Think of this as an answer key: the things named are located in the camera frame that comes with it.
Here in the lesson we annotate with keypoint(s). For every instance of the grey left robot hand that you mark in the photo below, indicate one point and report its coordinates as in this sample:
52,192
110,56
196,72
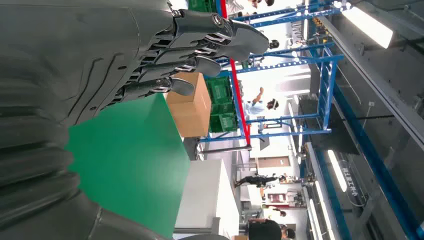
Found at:
82,39

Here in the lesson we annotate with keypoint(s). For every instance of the green plastic crate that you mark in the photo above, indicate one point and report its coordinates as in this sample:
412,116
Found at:
219,91
202,5
225,122

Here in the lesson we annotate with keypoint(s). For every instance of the brown cardboard box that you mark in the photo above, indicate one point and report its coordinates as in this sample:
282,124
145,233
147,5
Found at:
190,112

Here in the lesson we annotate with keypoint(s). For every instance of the red rack bar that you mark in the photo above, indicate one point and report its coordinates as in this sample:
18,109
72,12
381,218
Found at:
236,82

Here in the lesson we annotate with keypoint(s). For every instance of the white cabinet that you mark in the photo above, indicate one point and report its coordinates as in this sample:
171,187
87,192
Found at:
205,195

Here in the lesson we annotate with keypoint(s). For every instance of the brown wooden cabinet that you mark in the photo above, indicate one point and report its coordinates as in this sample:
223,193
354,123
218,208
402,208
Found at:
273,161

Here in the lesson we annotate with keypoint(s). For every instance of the long ceiling light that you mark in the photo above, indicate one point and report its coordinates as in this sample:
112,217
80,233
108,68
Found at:
337,170
367,26

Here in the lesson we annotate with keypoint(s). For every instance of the blue overhead beam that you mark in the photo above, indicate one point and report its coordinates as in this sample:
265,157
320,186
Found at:
381,173

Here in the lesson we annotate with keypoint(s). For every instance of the grey metal post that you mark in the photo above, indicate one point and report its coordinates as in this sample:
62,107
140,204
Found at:
228,149

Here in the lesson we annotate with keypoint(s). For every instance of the blue metal rack frame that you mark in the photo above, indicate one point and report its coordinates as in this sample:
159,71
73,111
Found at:
331,96

